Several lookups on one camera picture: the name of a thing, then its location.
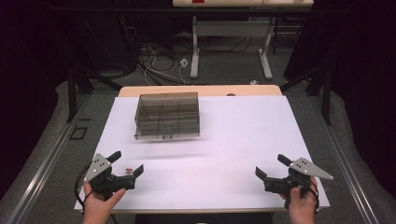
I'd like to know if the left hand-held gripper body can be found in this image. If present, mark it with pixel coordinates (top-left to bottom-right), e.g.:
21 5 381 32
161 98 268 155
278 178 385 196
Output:
83 153 137 201

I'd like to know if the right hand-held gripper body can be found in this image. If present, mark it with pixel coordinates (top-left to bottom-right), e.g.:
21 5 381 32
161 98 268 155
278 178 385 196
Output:
263 157 335 210

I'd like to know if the person's left hand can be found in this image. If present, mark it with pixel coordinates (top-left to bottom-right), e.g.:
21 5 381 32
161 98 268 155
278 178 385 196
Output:
81 181 127 224

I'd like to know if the person's right hand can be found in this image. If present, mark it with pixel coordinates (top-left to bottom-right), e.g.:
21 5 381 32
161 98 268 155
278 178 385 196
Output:
279 175 320 224

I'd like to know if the white table mat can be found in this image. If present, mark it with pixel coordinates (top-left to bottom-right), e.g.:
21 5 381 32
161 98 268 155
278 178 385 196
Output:
74 94 332 212

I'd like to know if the grey transparent drawer box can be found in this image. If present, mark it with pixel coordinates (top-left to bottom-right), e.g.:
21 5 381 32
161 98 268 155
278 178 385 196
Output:
134 91 201 141

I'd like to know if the black metal stand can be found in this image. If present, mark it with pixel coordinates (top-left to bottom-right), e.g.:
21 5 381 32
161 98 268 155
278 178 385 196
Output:
65 63 123 124
279 63 332 127

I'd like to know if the wooden table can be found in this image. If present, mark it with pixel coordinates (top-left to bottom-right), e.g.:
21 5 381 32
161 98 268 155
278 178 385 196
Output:
118 84 283 98

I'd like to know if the dark curtain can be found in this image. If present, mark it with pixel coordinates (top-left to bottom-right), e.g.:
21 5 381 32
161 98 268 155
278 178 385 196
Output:
0 0 78 200
283 0 396 199

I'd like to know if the white desk with metal legs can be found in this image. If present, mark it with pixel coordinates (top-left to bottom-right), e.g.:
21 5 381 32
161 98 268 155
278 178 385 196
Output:
172 0 315 80

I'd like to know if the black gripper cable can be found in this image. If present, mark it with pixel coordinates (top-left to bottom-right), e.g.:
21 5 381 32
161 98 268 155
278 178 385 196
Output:
74 163 94 217
309 176 321 214

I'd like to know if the metal floor rail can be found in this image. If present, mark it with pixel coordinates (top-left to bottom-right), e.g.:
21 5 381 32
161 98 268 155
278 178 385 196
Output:
6 92 92 224
311 92 381 224

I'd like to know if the bundle of floor cables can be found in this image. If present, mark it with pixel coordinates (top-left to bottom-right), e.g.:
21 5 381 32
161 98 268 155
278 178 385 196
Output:
120 18 253 87

